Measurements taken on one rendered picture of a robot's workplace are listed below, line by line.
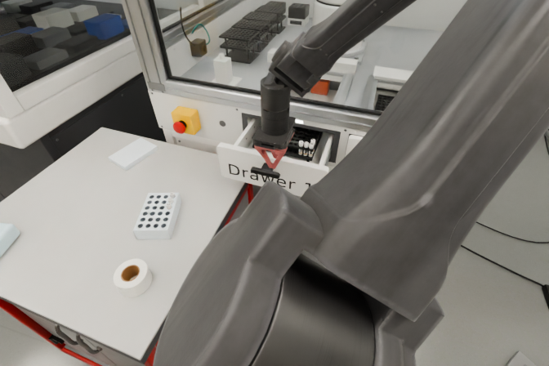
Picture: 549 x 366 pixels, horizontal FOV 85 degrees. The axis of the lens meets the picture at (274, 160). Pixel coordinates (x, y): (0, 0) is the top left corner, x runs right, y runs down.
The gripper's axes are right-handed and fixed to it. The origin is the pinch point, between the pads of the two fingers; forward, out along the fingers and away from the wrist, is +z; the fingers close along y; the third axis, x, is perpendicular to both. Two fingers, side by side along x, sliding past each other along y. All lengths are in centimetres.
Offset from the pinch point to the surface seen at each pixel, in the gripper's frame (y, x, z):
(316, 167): 3.3, -9.3, 2.5
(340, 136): 19.2, -12.7, 4.0
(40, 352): -40, 87, 96
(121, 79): 43, 81, 13
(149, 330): -35.2, 14.5, 19.5
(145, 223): -15.4, 28.5, 15.9
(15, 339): -39, 102, 96
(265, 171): -0.1, 2.1, 4.2
